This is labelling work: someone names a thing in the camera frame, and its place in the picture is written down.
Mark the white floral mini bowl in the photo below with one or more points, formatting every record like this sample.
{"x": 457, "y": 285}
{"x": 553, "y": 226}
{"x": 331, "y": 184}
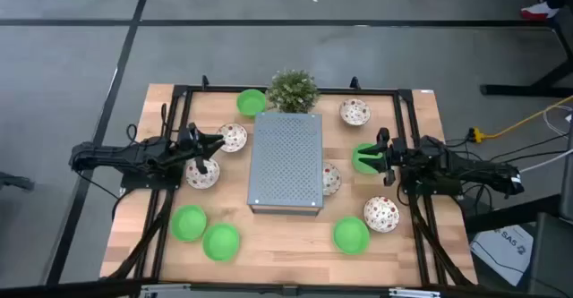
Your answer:
{"x": 355, "y": 112}
{"x": 235, "y": 138}
{"x": 211, "y": 178}
{"x": 332, "y": 179}
{"x": 381, "y": 214}

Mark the yellow power plug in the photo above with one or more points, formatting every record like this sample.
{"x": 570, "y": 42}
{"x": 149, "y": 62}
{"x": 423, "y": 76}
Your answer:
{"x": 476, "y": 135}

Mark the person's leg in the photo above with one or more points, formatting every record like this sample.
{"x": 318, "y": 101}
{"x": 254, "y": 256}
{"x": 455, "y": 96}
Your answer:
{"x": 563, "y": 0}

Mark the black aluminium table frame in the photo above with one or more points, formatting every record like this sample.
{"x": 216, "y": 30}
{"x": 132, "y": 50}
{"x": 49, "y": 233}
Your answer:
{"x": 358, "y": 90}

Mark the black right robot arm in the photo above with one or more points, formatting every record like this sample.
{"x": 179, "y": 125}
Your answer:
{"x": 470, "y": 168}

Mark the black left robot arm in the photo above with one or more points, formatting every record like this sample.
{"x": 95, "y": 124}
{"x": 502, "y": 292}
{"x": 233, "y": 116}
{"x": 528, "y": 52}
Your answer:
{"x": 112, "y": 157}

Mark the small green potted plant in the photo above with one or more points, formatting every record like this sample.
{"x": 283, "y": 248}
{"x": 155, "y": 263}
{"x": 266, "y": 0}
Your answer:
{"x": 293, "y": 90}

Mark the black crossbar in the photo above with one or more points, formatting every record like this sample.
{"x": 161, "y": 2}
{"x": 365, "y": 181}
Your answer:
{"x": 67, "y": 289}

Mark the grey perforated metal stand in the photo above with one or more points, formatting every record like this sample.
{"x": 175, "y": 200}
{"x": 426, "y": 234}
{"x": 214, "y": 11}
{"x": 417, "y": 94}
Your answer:
{"x": 286, "y": 155}

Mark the grey panel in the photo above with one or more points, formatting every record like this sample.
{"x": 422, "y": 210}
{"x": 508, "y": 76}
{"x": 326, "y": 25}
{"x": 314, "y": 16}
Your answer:
{"x": 568, "y": 177}

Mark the dark grey chair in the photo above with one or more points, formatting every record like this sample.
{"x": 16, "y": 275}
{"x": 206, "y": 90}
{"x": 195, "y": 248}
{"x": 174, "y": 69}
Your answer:
{"x": 553, "y": 253}

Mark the white printed paper sheet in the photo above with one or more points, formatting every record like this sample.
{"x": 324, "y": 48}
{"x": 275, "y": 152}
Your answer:
{"x": 501, "y": 253}

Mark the person's red white shoe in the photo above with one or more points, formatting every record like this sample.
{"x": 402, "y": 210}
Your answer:
{"x": 539, "y": 11}

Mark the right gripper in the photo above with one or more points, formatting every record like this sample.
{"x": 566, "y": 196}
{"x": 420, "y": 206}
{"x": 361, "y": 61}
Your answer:
{"x": 391, "y": 166}

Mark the dark grey furniture foot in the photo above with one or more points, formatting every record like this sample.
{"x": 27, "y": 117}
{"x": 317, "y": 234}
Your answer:
{"x": 15, "y": 181}

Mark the green plastic mini bowl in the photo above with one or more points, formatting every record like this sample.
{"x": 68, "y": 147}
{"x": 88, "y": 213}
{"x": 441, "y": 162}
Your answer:
{"x": 220, "y": 242}
{"x": 250, "y": 103}
{"x": 188, "y": 223}
{"x": 358, "y": 169}
{"x": 351, "y": 235}

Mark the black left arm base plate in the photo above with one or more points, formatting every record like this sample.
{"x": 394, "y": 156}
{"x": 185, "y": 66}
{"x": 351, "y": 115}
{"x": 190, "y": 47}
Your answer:
{"x": 134, "y": 184}

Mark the black diagonal beam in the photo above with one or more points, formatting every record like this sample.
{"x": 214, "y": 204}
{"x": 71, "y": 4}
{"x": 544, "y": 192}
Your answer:
{"x": 510, "y": 216}

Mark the small white sticker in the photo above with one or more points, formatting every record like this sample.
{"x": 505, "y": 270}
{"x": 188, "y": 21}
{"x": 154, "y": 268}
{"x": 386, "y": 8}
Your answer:
{"x": 426, "y": 91}

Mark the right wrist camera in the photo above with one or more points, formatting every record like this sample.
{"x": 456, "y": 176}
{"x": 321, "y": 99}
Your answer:
{"x": 398, "y": 148}

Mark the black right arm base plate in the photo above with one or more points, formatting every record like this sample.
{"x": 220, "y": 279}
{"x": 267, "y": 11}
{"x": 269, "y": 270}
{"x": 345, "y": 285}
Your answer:
{"x": 450, "y": 190}

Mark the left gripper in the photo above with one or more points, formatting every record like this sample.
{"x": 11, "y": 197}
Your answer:
{"x": 193, "y": 154}

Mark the silver metal bracket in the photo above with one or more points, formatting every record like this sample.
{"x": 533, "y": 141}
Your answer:
{"x": 414, "y": 293}
{"x": 165, "y": 287}

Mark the black desk leg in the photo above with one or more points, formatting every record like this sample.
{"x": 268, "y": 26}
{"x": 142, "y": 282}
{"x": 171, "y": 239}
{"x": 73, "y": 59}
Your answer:
{"x": 515, "y": 90}

